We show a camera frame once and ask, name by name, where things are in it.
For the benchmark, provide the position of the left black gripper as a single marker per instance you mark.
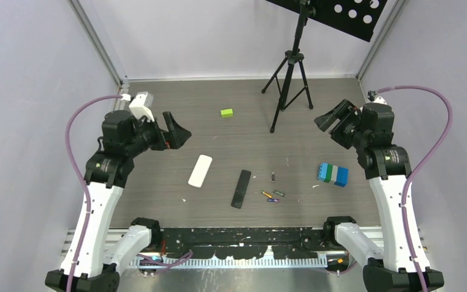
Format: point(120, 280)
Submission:
point(177, 135)

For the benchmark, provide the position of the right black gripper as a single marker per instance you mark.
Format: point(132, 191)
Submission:
point(346, 109)

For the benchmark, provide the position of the black remote control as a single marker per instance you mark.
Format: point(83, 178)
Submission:
point(241, 188)

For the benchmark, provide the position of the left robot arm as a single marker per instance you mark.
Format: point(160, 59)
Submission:
point(88, 266)

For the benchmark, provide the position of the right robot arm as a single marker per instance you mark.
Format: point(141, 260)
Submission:
point(401, 264)

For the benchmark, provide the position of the white remote control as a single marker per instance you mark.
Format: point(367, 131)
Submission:
point(200, 171)

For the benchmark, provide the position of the black tripod stand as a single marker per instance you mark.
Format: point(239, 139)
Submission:
point(292, 57)

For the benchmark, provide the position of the blue green lego block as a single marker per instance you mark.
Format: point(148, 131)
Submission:
point(333, 174)

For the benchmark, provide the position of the black perforated board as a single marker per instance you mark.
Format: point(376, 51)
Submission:
point(355, 18)

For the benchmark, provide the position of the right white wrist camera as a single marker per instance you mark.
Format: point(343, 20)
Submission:
point(374, 97)

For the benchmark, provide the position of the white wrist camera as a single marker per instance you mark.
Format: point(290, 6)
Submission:
point(140, 106)
point(374, 97)

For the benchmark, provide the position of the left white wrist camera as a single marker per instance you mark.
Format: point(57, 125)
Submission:
point(140, 106)

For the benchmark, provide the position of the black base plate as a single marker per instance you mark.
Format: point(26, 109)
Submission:
point(243, 243)

